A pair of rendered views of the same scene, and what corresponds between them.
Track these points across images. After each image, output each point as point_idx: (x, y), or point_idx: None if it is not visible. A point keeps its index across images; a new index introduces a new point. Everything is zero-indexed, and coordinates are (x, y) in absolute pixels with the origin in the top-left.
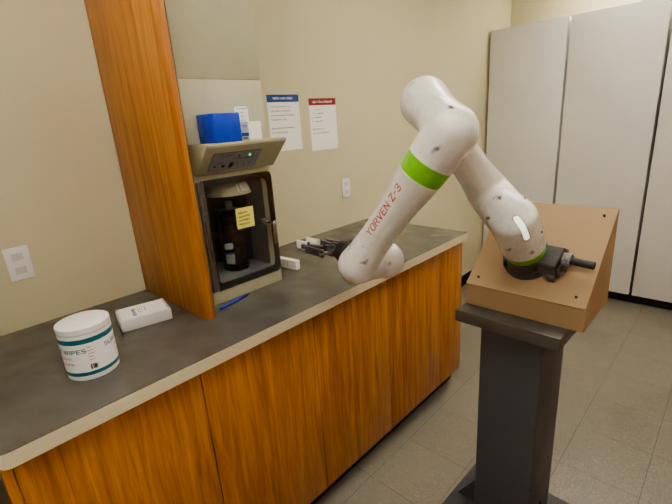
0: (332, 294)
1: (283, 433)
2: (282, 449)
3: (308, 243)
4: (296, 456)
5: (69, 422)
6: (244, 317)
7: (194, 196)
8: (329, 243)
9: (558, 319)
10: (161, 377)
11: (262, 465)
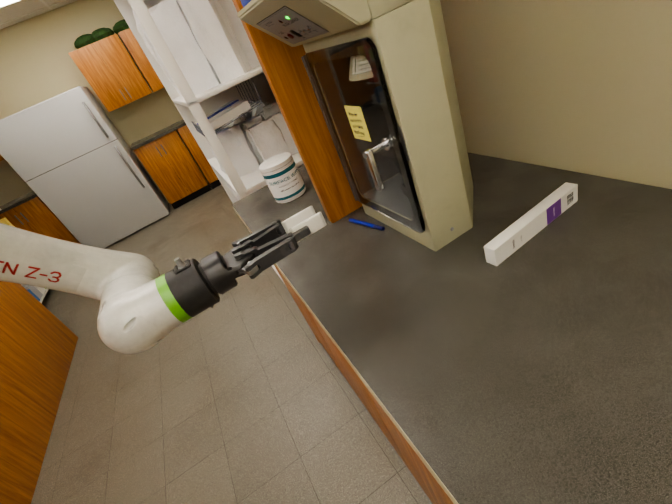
0: (331, 323)
1: (346, 366)
2: (350, 374)
3: (277, 222)
4: (365, 398)
5: (238, 212)
6: (318, 244)
7: (271, 83)
8: (261, 246)
9: None
10: (251, 228)
11: (339, 359)
